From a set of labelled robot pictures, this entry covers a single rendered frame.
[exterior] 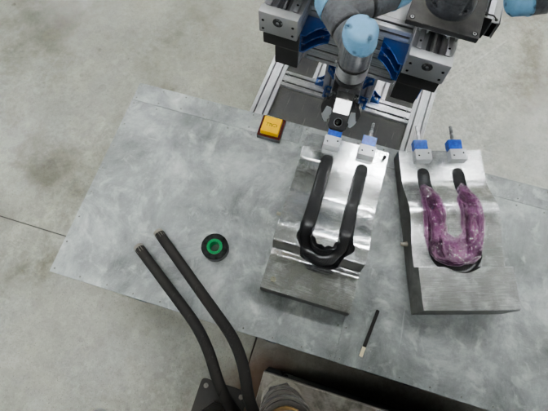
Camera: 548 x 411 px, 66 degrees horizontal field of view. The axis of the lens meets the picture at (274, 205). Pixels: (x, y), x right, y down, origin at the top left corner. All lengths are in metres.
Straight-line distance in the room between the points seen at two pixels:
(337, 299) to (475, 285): 0.37
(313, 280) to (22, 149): 1.91
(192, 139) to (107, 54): 1.47
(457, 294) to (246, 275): 0.59
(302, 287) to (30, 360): 1.49
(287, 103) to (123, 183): 1.06
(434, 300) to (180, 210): 0.79
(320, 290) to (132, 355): 1.18
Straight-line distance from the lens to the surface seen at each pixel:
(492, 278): 1.31
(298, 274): 1.23
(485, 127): 2.65
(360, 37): 0.95
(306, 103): 2.23
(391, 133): 2.21
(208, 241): 1.29
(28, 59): 3.02
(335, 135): 1.34
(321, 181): 1.30
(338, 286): 1.23
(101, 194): 1.47
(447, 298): 1.25
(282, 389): 1.03
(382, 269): 1.33
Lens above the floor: 2.07
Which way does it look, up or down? 70 degrees down
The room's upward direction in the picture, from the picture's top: 1 degrees counter-clockwise
